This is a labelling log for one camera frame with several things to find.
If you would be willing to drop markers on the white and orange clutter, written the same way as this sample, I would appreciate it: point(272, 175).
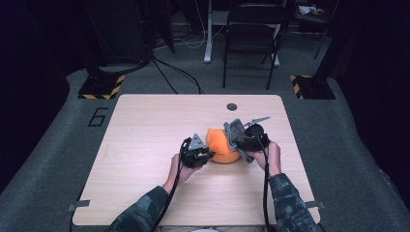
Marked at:
point(309, 9)

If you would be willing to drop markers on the person's left hand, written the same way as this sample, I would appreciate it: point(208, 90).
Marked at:
point(179, 175)

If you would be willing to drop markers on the black equipment cabinet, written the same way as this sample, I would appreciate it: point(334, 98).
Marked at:
point(122, 32)

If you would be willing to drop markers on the black folding chair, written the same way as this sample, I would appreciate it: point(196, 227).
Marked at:
point(254, 35)

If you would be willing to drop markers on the white desk leg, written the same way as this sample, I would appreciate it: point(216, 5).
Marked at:
point(276, 61)
point(208, 38)

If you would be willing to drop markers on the person's right hand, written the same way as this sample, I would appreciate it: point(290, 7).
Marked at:
point(274, 159)

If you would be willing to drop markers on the dark chair with clutter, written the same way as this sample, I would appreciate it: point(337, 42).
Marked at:
point(309, 18)

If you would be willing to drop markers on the dark curtain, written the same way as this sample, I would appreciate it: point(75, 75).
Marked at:
point(380, 80)
point(25, 80)

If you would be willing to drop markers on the grey tape strip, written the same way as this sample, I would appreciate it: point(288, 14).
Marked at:
point(314, 204)
point(79, 204)

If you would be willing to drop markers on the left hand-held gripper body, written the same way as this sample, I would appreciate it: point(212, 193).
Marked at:
point(190, 154)

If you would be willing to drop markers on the orange plush toy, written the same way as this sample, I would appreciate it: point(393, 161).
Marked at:
point(220, 145)

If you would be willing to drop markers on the grey fluffy cloth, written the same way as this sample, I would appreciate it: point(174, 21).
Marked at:
point(237, 132)

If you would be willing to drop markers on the hazard-striped black stand base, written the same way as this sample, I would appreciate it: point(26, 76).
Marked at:
point(100, 87)
point(314, 87)

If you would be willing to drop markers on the dark round table grommet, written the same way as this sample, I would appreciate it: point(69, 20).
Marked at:
point(232, 107)

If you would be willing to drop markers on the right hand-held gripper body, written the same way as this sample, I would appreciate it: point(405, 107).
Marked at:
point(256, 138)

